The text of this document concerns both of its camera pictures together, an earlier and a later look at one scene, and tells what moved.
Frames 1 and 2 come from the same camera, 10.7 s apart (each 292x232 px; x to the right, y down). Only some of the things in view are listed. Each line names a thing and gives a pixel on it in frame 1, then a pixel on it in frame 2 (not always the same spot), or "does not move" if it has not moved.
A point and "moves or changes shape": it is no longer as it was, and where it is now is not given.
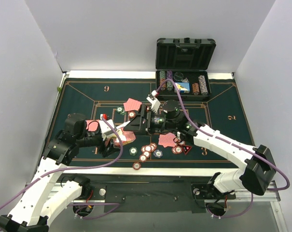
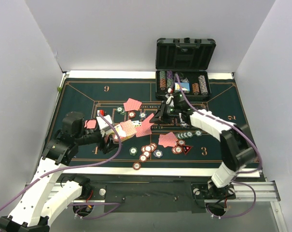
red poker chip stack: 146,150 does not move
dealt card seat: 92,125 does not move
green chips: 121,110 does not move
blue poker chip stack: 158,153 does not move
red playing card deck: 128,137 moves or changes shape
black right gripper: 148,123 to 164,112
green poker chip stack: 133,151 does not move
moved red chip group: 177,150 moves or changes shape
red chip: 132,114 does not move
